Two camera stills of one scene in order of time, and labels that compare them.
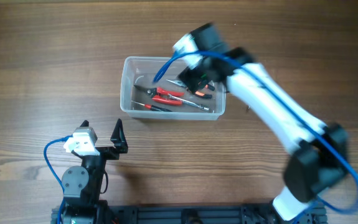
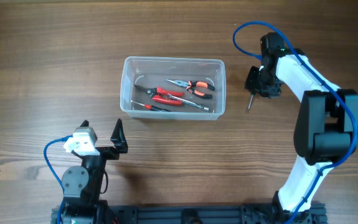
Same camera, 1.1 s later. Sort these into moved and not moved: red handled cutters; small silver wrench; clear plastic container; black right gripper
Moved: black right gripper
Not moved: red handled cutters; clear plastic container; small silver wrench
